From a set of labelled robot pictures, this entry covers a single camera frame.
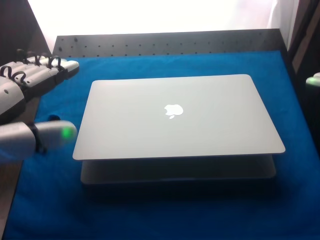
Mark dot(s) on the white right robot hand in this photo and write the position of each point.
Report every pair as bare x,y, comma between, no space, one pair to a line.
314,83

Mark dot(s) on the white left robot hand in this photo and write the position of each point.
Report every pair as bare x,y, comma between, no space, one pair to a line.
12,92

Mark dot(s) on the silver laptop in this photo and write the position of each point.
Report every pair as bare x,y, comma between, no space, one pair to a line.
175,125

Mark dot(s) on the blue table cloth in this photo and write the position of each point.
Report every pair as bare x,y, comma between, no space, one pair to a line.
160,212

